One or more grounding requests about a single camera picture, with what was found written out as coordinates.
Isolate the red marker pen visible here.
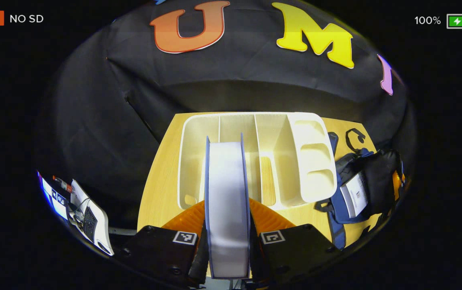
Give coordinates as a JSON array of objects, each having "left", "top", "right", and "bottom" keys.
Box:
[{"left": 52, "top": 176, "right": 73, "bottom": 193}]

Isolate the blue-grey cover book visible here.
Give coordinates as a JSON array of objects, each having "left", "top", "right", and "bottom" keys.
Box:
[{"left": 204, "top": 133, "right": 251, "bottom": 279}]

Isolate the blue schoolbag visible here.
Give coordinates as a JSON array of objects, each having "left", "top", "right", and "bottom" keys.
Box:
[{"left": 315, "top": 129, "right": 406, "bottom": 250}]

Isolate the lit screen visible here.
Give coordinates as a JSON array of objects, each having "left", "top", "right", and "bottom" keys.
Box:
[{"left": 37, "top": 172, "right": 70, "bottom": 221}]

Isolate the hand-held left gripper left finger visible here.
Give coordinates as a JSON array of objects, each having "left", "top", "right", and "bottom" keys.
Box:
[{"left": 120, "top": 200, "right": 208, "bottom": 288}]

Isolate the white plastic bookshelf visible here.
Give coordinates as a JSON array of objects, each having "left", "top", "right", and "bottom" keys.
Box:
[{"left": 178, "top": 112, "right": 338, "bottom": 211}]

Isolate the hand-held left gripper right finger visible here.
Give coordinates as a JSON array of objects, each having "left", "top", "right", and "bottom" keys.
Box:
[{"left": 249, "top": 197, "right": 338, "bottom": 284}]

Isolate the white cover book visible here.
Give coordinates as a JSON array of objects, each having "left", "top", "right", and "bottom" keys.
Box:
[{"left": 340, "top": 172, "right": 369, "bottom": 219}]

